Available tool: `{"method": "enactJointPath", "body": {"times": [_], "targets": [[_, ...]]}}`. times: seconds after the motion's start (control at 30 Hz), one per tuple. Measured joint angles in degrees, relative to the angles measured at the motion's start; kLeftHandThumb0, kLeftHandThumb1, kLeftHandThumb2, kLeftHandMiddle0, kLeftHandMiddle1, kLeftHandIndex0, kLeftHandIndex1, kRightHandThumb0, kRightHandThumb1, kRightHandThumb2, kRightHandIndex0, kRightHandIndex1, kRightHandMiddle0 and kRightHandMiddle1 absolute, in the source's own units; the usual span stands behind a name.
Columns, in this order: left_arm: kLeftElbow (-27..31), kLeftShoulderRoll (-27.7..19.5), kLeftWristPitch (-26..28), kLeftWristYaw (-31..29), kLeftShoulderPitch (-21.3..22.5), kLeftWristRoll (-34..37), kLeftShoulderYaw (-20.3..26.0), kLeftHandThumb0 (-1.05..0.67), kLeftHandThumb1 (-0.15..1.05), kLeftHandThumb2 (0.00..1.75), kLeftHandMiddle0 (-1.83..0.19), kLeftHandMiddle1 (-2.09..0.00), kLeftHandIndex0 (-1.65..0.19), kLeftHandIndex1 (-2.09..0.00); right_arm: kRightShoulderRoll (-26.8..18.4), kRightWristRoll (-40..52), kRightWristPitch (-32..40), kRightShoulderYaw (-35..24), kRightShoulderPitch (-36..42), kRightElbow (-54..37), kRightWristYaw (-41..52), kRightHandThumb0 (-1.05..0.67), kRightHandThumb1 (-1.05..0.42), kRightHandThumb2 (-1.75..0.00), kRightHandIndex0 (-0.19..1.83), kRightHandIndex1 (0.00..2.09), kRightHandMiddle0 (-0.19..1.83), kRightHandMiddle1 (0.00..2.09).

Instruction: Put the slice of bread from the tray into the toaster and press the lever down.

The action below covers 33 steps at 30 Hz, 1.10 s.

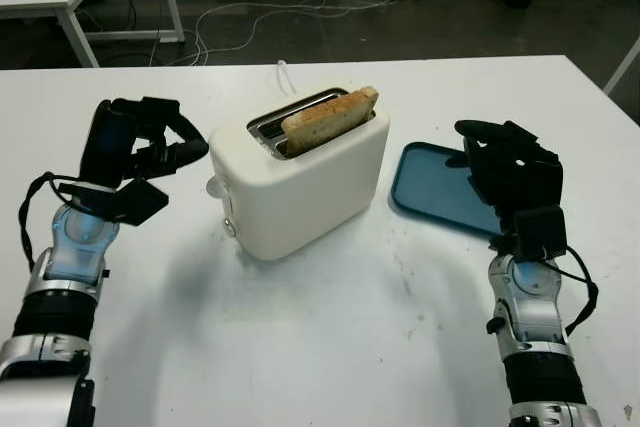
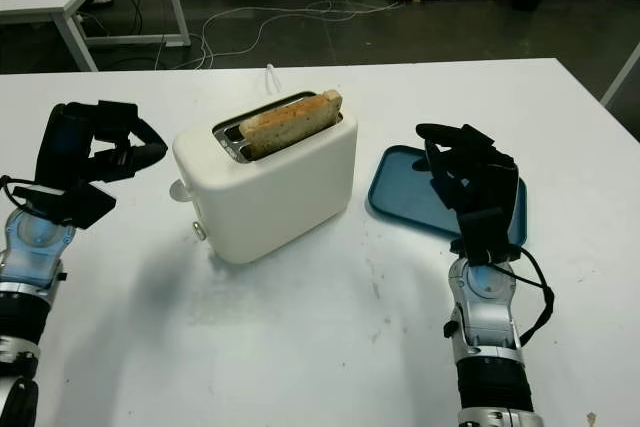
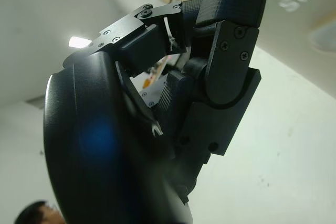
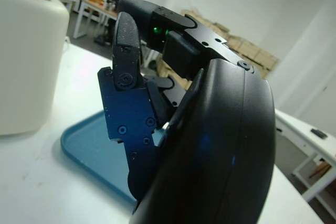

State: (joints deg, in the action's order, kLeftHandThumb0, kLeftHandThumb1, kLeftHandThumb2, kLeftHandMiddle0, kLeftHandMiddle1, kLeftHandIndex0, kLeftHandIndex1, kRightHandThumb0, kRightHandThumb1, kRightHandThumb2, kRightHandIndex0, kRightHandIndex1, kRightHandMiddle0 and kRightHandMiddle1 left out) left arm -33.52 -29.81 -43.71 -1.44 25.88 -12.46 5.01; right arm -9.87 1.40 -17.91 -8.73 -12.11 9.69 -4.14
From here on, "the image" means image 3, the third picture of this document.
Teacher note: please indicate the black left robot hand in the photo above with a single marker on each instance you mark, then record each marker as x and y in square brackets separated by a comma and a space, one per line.
[99, 140]

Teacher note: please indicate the person in dark clothes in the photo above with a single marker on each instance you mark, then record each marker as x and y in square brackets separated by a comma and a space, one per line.
[36, 214]

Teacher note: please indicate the bright ceiling light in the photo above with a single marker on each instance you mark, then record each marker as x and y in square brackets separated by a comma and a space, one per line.
[78, 42]

